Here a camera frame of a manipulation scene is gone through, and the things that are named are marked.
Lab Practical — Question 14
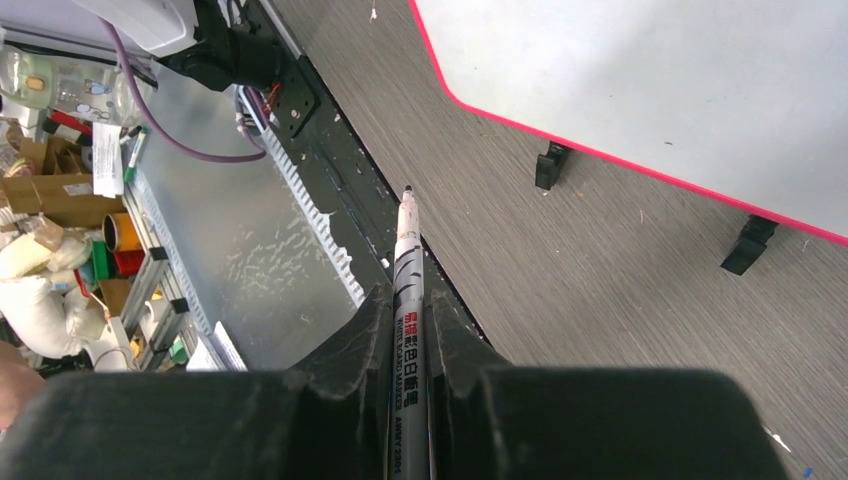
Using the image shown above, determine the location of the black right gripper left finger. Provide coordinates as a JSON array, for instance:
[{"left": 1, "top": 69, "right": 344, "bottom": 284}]
[{"left": 1, "top": 285, "right": 392, "bottom": 479}]

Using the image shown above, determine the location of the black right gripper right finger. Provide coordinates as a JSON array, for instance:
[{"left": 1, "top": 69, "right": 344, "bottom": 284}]
[{"left": 425, "top": 292, "right": 787, "bottom": 479}]

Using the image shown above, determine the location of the white whiteboard marker pen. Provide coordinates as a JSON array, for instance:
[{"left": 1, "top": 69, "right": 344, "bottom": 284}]
[{"left": 388, "top": 186, "right": 430, "bottom": 479}]

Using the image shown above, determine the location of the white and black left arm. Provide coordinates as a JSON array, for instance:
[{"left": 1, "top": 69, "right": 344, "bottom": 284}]
[{"left": 78, "top": 0, "right": 289, "bottom": 91}]

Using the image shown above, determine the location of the black whiteboard foot clip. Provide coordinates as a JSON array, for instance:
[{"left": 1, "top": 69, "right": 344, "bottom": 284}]
[
  {"left": 534, "top": 142, "right": 572, "bottom": 191},
  {"left": 720, "top": 215, "right": 778, "bottom": 276}
]

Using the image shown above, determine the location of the pink-framed whiteboard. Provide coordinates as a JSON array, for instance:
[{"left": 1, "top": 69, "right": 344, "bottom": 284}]
[{"left": 410, "top": 1, "right": 847, "bottom": 244}]

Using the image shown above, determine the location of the orange tape roll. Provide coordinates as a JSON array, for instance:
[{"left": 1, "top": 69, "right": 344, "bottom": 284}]
[{"left": 101, "top": 213, "right": 143, "bottom": 252}]

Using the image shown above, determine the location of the white plush bag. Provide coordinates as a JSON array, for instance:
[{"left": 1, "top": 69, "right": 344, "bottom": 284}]
[{"left": 1, "top": 234, "right": 105, "bottom": 359}]

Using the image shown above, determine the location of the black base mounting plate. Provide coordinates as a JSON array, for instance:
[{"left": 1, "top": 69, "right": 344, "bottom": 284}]
[{"left": 238, "top": 0, "right": 495, "bottom": 349}]

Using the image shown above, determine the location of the green marker pen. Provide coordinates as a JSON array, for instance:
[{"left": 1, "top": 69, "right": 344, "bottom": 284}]
[{"left": 123, "top": 127, "right": 149, "bottom": 184}]

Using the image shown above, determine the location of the cardboard box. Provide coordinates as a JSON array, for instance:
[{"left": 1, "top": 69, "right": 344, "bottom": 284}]
[{"left": 1, "top": 136, "right": 126, "bottom": 228}]

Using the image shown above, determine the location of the aluminium frame rail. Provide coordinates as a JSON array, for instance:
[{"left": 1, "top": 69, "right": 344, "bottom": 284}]
[{"left": 120, "top": 183, "right": 222, "bottom": 372}]

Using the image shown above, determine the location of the white slotted cable duct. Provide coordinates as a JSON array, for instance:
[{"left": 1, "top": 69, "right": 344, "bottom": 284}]
[{"left": 257, "top": 121, "right": 366, "bottom": 307}]

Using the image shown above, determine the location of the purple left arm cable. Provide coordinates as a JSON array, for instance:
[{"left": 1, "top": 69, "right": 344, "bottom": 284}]
[{"left": 99, "top": 18, "right": 273, "bottom": 164}]

